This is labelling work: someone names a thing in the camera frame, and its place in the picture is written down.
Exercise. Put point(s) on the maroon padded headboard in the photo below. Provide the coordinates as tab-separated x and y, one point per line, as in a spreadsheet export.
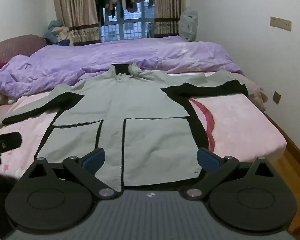
12	48

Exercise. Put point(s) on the wooden bed frame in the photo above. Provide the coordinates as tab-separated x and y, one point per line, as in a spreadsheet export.
291	142

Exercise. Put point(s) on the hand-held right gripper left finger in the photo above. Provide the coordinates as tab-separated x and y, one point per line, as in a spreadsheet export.
93	161

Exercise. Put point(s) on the grey and black jacket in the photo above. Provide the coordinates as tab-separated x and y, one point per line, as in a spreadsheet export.
140	110

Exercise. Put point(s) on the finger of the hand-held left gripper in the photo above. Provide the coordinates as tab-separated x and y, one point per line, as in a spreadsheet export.
11	140

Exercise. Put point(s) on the beige wall socket strip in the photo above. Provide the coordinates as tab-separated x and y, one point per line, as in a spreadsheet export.
280	23

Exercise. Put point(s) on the dusty pink bedding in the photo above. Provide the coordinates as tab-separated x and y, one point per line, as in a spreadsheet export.
255	90

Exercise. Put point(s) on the beige patterned curtain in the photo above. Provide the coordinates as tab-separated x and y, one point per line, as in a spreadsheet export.
167	7
75	10

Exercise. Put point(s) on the pink printed blanket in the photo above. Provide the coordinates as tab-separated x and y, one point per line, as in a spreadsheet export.
240	122

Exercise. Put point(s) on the barred window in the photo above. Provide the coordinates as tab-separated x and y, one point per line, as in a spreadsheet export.
130	30

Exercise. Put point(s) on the single beige wall socket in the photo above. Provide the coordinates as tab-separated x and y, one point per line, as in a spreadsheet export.
276	97

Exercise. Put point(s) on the purple duvet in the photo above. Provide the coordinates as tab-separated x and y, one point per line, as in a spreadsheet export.
90	57

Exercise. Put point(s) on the blue and beige clothes pile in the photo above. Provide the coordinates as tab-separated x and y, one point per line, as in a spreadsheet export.
55	32

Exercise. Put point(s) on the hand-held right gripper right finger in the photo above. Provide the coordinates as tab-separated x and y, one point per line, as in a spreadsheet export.
208	162

